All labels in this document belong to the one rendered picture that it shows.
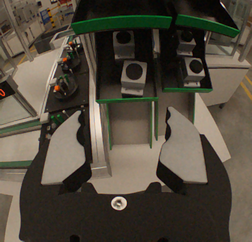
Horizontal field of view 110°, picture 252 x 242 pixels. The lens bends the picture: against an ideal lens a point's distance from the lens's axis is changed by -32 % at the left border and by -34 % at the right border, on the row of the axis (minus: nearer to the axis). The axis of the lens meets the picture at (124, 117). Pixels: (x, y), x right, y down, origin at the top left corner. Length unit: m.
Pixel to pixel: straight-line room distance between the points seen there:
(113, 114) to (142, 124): 0.10
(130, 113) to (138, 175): 0.27
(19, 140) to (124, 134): 0.58
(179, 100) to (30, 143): 0.70
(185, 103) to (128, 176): 0.36
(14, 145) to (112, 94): 0.65
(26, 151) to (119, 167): 0.47
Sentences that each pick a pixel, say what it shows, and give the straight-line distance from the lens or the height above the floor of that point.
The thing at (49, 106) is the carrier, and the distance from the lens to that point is 0.70.
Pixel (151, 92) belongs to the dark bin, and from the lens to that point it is 0.29.
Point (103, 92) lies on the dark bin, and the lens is 0.30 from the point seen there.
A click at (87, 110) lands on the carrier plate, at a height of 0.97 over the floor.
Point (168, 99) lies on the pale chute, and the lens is 0.45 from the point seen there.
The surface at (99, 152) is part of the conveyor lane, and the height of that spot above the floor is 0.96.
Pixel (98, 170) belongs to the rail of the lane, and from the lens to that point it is 0.47.
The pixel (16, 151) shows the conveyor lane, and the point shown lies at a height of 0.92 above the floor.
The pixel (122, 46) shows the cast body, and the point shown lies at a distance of 0.28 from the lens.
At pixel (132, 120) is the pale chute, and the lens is 0.42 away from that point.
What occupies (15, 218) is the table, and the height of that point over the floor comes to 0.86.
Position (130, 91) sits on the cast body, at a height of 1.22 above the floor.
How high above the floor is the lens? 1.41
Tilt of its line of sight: 57 degrees down
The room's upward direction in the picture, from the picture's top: 6 degrees counter-clockwise
